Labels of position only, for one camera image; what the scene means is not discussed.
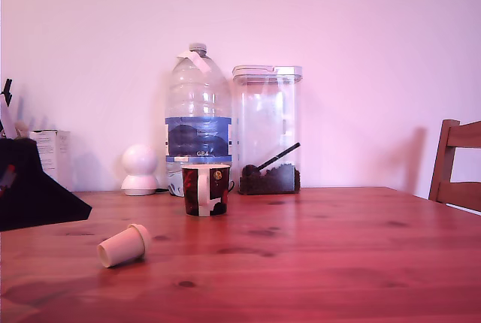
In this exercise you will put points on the cream coffee capsule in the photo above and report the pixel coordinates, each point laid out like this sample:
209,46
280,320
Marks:
123,246

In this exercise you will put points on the dark patterned coffee mug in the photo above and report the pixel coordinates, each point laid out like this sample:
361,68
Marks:
197,191

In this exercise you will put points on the black coffee scoop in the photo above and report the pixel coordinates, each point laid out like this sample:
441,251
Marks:
263,167

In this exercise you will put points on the dark coffee beans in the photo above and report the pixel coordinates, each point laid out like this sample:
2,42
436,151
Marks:
280,180

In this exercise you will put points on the white printed carton box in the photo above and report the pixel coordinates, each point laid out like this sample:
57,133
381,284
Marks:
60,154

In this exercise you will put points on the black clip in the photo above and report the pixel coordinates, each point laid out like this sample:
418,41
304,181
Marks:
7,92

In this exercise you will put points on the large clear water bottle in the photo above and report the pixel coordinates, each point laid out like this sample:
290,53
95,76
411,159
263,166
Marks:
197,112

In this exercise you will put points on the clear plastic storage container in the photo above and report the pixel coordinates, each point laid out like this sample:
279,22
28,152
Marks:
267,112

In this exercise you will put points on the wooden chair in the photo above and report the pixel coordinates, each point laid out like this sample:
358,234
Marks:
456,165

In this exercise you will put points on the small white round camera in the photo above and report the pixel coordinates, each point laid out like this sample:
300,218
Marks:
139,171

